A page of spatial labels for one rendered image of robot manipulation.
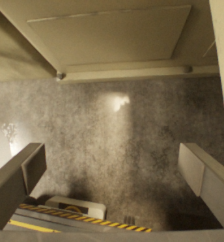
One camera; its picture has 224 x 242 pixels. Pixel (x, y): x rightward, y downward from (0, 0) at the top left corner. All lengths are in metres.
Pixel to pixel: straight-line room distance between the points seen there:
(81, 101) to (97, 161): 0.33
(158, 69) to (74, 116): 0.49
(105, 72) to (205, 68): 0.50
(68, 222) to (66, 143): 0.44
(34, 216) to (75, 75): 0.67
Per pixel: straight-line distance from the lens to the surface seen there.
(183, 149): 0.16
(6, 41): 0.81
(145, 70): 0.94
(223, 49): 0.35
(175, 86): 0.98
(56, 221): 0.67
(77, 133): 0.95
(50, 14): 0.64
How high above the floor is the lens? 0.90
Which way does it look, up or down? 79 degrees down
